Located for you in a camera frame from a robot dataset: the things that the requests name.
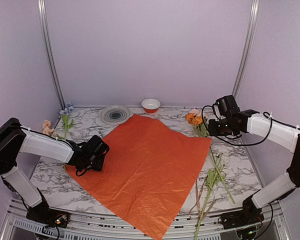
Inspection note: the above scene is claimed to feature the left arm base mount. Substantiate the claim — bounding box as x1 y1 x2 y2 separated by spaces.
26 197 70 228

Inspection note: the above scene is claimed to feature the pink fake flower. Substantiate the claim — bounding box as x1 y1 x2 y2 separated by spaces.
42 120 55 136
189 108 202 116

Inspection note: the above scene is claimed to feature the right aluminium frame post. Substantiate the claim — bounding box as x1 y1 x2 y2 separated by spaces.
232 0 260 100

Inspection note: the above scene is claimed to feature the orange fake flower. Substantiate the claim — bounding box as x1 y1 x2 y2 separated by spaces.
185 113 210 137

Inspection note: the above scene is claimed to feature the red and white bowl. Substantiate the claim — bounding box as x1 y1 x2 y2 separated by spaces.
141 98 161 114

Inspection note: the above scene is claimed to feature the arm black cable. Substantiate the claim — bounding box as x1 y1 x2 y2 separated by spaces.
0 124 108 178
201 104 300 147

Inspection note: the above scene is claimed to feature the orange wrapping paper sheet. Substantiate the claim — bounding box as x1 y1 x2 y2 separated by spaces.
65 113 213 240

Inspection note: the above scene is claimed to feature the blue fake flower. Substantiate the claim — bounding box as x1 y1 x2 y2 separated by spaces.
55 101 75 172

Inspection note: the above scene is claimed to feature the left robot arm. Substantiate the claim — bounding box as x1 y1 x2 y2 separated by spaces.
0 117 110 223

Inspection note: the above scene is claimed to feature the left aluminium frame post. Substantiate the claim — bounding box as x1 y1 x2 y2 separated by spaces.
37 0 65 108

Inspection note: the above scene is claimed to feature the grey glass plate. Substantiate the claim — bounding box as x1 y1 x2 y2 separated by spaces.
99 105 134 126

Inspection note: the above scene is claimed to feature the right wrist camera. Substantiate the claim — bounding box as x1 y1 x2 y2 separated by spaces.
214 95 241 118

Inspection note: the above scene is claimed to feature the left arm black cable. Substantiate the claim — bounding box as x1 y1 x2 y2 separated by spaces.
0 124 108 178

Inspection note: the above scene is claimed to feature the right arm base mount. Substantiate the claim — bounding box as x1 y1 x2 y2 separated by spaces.
219 196 265 230

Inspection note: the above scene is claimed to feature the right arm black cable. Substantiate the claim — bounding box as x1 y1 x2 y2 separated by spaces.
201 104 300 147

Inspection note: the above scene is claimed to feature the aluminium frame post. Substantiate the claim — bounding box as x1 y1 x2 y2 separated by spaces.
37 0 65 108
232 0 260 100

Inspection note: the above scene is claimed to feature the beige raffia string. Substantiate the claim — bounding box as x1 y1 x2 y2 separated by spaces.
188 179 216 216

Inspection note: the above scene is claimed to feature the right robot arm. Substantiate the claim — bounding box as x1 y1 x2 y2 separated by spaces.
207 109 300 224

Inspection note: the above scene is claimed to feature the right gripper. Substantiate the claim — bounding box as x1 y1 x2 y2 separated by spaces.
206 118 236 137

